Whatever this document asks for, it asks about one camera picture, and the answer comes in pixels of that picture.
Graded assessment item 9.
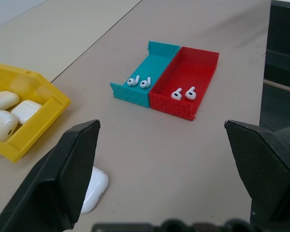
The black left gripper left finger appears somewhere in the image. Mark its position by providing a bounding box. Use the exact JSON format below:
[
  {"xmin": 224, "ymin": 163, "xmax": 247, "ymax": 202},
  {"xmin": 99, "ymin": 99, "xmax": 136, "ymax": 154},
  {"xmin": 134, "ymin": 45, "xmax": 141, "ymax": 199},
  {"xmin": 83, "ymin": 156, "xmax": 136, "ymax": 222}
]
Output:
[{"xmin": 0, "ymin": 119, "xmax": 101, "ymax": 232}]

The red brick-pattern tray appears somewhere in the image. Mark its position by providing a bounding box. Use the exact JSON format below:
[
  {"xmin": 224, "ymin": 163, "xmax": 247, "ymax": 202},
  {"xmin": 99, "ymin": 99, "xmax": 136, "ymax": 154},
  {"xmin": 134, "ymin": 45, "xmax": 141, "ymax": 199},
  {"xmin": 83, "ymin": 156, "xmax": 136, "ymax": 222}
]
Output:
[{"xmin": 148, "ymin": 46, "xmax": 220, "ymax": 121}]

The dark grey furniture frame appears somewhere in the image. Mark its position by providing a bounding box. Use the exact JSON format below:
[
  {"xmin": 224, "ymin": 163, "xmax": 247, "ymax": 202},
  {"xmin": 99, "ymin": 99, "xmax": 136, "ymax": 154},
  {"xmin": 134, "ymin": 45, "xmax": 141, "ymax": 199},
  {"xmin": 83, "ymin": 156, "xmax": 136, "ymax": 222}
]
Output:
[{"xmin": 259, "ymin": 0, "xmax": 290, "ymax": 132}]

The teal brick-pattern tray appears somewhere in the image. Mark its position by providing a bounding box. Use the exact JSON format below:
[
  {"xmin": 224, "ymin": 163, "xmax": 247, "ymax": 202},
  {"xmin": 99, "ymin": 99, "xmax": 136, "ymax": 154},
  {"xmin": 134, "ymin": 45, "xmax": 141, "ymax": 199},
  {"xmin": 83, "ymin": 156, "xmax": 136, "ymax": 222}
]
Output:
[{"xmin": 110, "ymin": 40, "xmax": 182, "ymax": 109}]

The white earbud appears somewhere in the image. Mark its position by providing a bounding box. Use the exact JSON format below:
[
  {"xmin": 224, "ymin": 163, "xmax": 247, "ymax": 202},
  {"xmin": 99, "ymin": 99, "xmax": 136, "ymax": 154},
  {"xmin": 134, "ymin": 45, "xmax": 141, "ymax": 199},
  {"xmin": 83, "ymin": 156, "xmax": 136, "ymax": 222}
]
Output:
[
  {"xmin": 127, "ymin": 74, "xmax": 141, "ymax": 87},
  {"xmin": 139, "ymin": 76, "xmax": 152, "ymax": 90},
  {"xmin": 171, "ymin": 87, "xmax": 183, "ymax": 101},
  {"xmin": 184, "ymin": 86, "xmax": 197, "ymax": 101}
]

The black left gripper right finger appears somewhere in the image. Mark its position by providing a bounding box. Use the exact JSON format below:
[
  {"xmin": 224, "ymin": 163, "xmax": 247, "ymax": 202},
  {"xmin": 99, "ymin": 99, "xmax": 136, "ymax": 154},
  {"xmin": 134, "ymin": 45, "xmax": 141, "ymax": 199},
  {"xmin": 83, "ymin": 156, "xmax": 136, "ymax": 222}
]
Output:
[{"xmin": 224, "ymin": 119, "xmax": 290, "ymax": 223}]

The yellow plastic bin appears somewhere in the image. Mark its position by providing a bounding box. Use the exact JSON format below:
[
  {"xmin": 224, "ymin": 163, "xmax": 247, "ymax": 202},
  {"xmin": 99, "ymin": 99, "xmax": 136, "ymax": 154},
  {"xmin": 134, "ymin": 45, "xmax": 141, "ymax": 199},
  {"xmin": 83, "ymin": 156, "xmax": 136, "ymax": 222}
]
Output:
[{"xmin": 0, "ymin": 61, "xmax": 72, "ymax": 164}]

